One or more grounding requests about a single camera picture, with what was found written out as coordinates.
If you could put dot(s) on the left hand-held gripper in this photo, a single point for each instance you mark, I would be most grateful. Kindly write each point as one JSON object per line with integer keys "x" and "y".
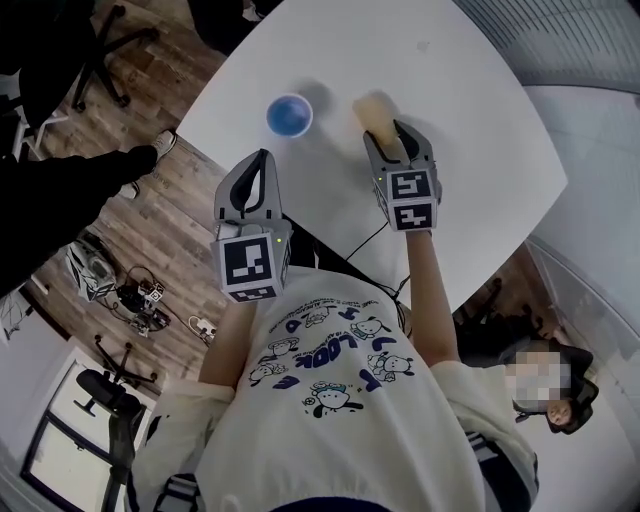
{"x": 250, "y": 260}

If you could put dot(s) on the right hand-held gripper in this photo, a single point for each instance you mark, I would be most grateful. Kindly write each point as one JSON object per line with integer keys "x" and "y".
{"x": 410, "y": 197}

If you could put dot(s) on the beige sponge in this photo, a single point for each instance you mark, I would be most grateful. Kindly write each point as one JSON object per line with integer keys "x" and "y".
{"x": 374, "y": 114}

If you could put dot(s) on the blue cup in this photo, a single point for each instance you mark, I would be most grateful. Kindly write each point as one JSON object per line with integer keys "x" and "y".
{"x": 289, "y": 115}

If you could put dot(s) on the person's right forearm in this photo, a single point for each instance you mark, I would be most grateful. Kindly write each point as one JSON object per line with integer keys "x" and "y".
{"x": 430, "y": 300}

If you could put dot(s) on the person's left forearm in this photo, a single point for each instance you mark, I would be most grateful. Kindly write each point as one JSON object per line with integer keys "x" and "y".
{"x": 235, "y": 340}

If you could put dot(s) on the white power strip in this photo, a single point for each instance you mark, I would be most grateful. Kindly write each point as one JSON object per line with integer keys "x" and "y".
{"x": 202, "y": 326}

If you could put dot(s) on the spare gripper device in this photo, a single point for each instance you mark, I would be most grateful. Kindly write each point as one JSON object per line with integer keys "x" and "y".
{"x": 145, "y": 302}

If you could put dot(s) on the striped grey bag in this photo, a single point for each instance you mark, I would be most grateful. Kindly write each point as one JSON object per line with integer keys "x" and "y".
{"x": 89, "y": 270}

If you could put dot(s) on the black office chair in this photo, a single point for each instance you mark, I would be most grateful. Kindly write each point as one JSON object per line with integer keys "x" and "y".
{"x": 112, "y": 405}
{"x": 97, "y": 50}

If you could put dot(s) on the white cartoon print shirt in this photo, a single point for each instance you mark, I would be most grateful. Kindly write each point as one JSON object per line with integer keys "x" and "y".
{"x": 340, "y": 400}

